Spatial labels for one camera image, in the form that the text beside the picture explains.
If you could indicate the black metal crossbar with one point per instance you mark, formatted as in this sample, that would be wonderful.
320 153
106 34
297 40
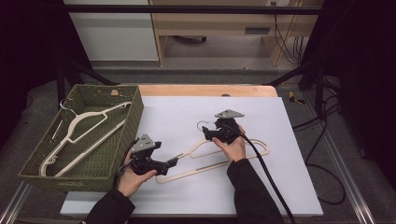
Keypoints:
186 9

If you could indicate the yellow and black tool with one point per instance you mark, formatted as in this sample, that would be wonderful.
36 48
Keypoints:
294 98

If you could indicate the beige clothes hanger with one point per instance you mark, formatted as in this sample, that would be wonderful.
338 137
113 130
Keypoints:
199 170
90 114

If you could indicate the black curtain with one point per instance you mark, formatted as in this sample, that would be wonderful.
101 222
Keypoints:
28 46
367 77

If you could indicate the white table sheet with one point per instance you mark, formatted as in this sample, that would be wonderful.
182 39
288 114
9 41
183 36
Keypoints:
193 199

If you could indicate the aluminium rail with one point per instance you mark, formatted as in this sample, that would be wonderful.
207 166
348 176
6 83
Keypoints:
348 183
14 203

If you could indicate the white cabinet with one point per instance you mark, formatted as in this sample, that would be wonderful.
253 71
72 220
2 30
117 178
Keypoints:
115 34

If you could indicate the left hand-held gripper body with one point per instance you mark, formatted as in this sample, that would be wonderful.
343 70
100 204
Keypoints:
144 144

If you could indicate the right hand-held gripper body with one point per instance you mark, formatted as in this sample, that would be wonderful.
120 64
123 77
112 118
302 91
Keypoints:
227 133

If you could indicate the light wooden desk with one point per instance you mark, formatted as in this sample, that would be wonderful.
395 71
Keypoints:
214 23

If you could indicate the person's left hand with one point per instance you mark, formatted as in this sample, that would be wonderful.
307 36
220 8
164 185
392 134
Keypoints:
132 183

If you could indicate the person's right hand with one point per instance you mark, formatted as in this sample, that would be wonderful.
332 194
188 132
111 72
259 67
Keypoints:
236 151

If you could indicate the green woven basket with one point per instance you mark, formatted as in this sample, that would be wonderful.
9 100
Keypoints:
112 155

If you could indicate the black metal stand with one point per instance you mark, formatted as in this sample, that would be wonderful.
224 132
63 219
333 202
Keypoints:
319 87
62 84

